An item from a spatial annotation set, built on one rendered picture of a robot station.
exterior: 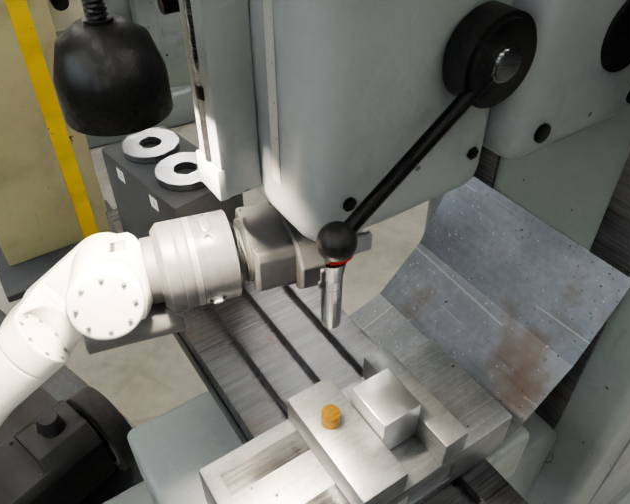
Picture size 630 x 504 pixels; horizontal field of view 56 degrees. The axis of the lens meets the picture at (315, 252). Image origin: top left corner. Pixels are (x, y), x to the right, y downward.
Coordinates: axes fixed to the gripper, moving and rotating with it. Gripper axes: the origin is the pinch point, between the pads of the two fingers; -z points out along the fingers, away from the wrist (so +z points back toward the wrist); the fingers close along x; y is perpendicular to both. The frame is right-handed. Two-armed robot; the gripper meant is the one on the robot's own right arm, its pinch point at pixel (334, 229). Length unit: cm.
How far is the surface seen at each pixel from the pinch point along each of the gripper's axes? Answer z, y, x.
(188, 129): -14, 124, 248
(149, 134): 14.8, 10.4, 44.6
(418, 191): -3.6, -10.4, -9.4
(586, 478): -43, 56, -13
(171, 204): 14.4, 11.7, 26.2
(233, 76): 10.1, -20.4, -4.5
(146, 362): 29, 124, 95
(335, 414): 3.3, 17.5, -10.3
